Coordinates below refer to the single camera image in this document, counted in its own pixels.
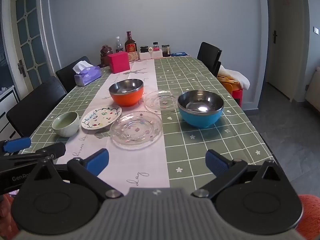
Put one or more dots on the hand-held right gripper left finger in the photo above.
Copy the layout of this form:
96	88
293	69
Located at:
96	161

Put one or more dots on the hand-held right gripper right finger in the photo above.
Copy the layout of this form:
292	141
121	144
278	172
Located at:
216	163

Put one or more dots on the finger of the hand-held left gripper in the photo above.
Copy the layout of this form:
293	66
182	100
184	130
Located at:
17	144
53	150

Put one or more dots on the green ceramic bowl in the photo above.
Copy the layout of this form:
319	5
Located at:
66	127

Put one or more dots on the white painted fruit plate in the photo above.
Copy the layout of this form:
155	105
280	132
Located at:
100	118

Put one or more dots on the blue steel bowl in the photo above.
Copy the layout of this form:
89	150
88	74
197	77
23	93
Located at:
200	120

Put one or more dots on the large clear glass plate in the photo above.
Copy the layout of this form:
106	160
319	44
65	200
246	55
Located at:
136	131

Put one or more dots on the orange steel bowl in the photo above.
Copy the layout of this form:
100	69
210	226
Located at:
126	98

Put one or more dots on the small clear glass plate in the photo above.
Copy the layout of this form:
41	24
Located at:
160	102

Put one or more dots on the white cabinet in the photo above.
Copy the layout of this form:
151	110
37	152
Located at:
7	110

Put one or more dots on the black chair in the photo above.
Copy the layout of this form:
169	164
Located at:
35	105
67	76
208	56

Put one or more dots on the white deer table runner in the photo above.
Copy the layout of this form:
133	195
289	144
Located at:
140	160

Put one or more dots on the red stool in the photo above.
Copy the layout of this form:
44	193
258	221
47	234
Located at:
237	96

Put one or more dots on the purple tissue box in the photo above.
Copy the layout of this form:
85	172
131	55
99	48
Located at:
87	76

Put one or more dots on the orange cloth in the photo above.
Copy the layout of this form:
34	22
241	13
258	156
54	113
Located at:
227	82

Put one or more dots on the green checked tablecloth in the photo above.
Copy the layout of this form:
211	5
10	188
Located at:
200	67

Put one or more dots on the pink box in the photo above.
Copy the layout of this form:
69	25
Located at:
119	62

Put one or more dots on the dark brown jar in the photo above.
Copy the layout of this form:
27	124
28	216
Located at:
105	56

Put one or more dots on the white glass-paned door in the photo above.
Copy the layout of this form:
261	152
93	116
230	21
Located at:
30	37

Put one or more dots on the beige patterned box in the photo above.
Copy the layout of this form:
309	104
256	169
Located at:
133	56

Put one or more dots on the blue packet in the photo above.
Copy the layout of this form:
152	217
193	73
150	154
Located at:
178	54

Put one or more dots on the white box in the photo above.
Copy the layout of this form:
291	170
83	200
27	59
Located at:
158	54
145	55

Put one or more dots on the clear plastic bottle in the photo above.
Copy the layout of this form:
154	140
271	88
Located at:
119	45

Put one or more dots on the amber liquor bottle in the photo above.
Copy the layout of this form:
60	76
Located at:
130	45

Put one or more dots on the black-lidded jar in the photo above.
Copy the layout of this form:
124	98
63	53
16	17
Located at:
144	49

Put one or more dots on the dark glass jar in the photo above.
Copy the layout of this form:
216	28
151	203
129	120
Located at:
166	51

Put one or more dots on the small ink bottle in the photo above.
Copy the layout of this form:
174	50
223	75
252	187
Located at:
156	47

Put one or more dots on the beige door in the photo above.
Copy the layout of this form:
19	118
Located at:
285	42

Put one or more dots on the light switch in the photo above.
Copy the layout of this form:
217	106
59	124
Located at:
316	30

